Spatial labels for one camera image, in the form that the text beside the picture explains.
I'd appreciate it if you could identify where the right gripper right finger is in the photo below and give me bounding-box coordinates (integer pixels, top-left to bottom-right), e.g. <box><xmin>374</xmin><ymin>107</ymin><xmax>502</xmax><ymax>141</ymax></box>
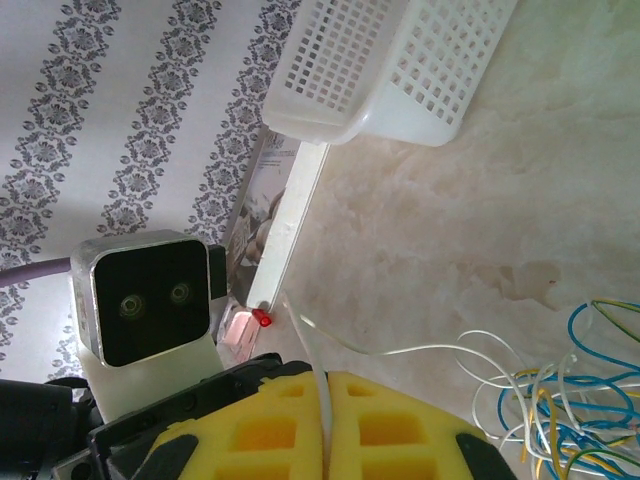
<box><xmin>324</xmin><ymin>370</ymin><xmax>519</xmax><ymax>480</ymax></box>

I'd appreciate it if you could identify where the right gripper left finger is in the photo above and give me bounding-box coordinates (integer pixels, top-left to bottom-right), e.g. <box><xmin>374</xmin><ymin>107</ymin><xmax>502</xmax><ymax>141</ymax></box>
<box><xmin>137</xmin><ymin>370</ymin><xmax>329</xmax><ymax>480</ymax></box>

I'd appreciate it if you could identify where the white perforated plastic basket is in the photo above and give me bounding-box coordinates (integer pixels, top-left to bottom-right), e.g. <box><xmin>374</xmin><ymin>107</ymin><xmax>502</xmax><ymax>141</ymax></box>
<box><xmin>262</xmin><ymin>0</ymin><xmax>519</xmax><ymax>149</ymax></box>

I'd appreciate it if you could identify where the grey printed book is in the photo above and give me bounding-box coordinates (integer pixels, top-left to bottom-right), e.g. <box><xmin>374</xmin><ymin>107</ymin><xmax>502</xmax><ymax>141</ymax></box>
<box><xmin>225</xmin><ymin>127</ymin><xmax>332</xmax><ymax>311</ymax></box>

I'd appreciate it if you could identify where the thin yellow wire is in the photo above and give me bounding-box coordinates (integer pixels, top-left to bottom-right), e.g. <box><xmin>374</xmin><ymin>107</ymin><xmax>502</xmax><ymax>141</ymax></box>
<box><xmin>519</xmin><ymin>367</ymin><xmax>559</xmax><ymax>479</ymax></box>
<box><xmin>564</xmin><ymin>434</ymin><xmax>640</xmax><ymax>474</ymax></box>
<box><xmin>589</xmin><ymin>298</ymin><xmax>640</xmax><ymax>346</ymax></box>

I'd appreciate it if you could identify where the pile of rubber bands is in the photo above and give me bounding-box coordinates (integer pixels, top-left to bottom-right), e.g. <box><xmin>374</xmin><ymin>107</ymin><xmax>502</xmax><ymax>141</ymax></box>
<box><xmin>494</xmin><ymin>379</ymin><xmax>640</xmax><ymax>480</ymax></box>
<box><xmin>567</xmin><ymin>299</ymin><xmax>640</xmax><ymax>381</ymax></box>

